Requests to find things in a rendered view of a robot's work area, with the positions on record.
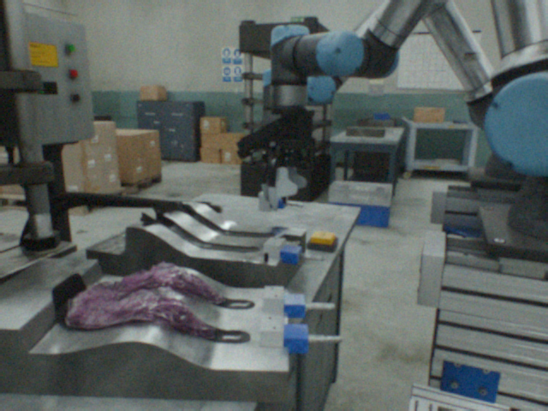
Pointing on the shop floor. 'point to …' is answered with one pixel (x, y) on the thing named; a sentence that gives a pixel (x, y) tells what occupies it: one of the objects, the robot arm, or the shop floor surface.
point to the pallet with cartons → (139, 158)
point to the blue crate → (370, 214)
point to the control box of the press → (55, 97)
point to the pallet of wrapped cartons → (80, 169)
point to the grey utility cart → (434, 160)
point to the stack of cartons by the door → (218, 142)
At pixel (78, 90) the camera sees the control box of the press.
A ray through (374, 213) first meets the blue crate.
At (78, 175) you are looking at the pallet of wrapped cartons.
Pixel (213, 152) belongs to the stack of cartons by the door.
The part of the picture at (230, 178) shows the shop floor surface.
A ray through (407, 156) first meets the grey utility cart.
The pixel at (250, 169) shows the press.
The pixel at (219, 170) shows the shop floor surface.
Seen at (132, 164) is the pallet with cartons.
